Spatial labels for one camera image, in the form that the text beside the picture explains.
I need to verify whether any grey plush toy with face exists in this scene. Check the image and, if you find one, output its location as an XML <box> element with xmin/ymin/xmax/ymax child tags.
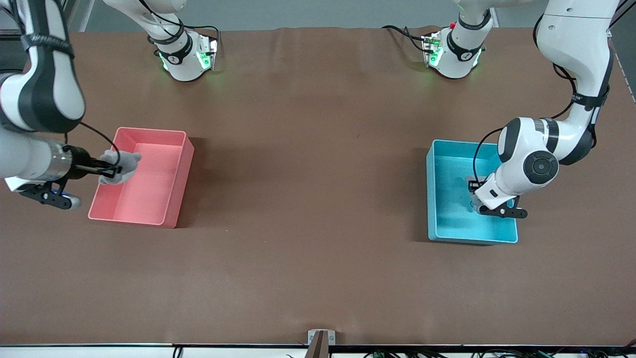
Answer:
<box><xmin>462</xmin><ymin>174</ymin><xmax>491</xmax><ymax>214</ymax></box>

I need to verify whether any plain grey plush toy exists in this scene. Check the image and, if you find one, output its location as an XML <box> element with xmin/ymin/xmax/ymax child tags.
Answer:
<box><xmin>98</xmin><ymin>151</ymin><xmax>143</xmax><ymax>185</ymax></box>

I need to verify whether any blue plastic box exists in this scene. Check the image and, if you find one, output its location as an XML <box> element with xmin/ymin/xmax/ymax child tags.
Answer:
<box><xmin>426</xmin><ymin>139</ymin><xmax>519</xmax><ymax>245</ymax></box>

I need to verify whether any pink plastic box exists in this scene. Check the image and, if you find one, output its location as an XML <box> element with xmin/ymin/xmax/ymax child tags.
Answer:
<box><xmin>88</xmin><ymin>127</ymin><xmax>195</xmax><ymax>229</ymax></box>

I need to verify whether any silver base connector plate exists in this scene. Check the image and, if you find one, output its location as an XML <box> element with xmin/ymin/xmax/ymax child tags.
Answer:
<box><xmin>196</xmin><ymin>34</ymin><xmax>219</xmax><ymax>71</ymax></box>
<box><xmin>421</xmin><ymin>31</ymin><xmax>444</xmax><ymax>68</ymax></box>

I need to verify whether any brown table cover sheet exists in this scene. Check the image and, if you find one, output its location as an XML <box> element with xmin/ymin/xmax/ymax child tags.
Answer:
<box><xmin>0</xmin><ymin>26</ymin><xmax>636</xmax><ymax>346</ymax></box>

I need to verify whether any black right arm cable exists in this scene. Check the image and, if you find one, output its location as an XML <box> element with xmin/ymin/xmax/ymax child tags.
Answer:
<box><xmin>62</xmin><ymin>121</ymin><xmax>122</xmax><ymax>197</ymax></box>

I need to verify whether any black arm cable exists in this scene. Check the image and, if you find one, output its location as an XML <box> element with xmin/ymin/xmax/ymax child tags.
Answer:
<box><xmin>62</xmin><ymin>121</ymin><xmax>122</xmax><ymax>197</ymax></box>
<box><xmin>471</xmin><ymin>0</ymin><xmax>622</xmax><ymax>185</ymax></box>

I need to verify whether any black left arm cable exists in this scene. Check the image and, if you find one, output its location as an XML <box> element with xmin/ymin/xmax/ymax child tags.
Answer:
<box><xmin>471</xmin><ymin>0</ymin><xmax>622</xmax><ymax>185</ymax></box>

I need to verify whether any black base cable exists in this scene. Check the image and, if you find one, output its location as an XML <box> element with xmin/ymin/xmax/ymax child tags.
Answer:
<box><xmin>382</xmin><ymin>25</ymin><xmax>428</xmax><ymax>53</ymax></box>
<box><xmin>169</xmin><ymin>20</ymin><xmax>222</xmax><ymax>48</ymax></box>

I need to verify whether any silver camera mount bracket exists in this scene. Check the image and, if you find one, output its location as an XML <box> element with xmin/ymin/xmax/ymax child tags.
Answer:
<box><xmin>304</xmin><ymin>329</ymin><xmax>336</xmax><ymax>358</ymax></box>

